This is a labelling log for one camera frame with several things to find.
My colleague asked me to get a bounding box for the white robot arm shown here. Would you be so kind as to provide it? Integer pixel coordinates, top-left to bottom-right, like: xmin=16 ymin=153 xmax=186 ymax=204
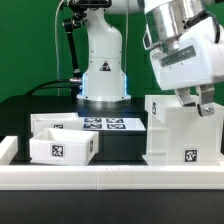
xmin=68 ymin=0 xmax=224 ymax=116

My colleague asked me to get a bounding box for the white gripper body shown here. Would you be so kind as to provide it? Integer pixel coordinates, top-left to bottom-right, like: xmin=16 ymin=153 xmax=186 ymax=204
xmin=150 ymin=17 xmax=224 ymax=90

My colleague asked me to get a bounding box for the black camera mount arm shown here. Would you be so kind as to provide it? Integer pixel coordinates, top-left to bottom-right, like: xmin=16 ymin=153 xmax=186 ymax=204
xmin=63 ymin=0 xmax=112 ymax=102

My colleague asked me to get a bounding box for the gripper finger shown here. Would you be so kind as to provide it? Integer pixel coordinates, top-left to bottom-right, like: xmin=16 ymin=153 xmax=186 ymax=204
xmin=196 ymin=84 xmax=215 ymax=117
xmin=175 ymin=87 xmax=196 ymax=107

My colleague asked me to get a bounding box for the white U-shaped table fence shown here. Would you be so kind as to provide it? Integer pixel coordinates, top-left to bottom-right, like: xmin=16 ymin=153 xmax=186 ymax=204
xmin=0 ymin=136 xmax=224 ymax=190

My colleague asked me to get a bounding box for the white drawer cabinet box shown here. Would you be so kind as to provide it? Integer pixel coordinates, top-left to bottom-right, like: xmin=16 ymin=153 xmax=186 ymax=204
xmin=143 ymin=95 xmax=224 ymax=166

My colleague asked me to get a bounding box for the white drawer tray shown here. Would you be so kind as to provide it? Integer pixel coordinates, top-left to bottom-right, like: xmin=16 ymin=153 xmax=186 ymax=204
xmin=30 ymin=113 xmax=82 ymax=135
xmin=29 ymin=128 xmax=99 ymax=166

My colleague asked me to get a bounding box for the marker sheet on table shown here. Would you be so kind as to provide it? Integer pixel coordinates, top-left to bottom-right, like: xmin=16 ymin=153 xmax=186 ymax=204
xmin=82 ymin=117 xmax=145 ymax=131

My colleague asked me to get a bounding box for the black cable bundle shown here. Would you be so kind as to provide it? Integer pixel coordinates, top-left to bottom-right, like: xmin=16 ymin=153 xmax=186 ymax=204
xmin=23 ymin=77 xmax=83 ymax=97

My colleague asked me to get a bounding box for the white thin cable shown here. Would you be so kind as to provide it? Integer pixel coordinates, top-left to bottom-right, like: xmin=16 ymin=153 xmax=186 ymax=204
xmin=54 ymin=0 xmax=65 ymax=81

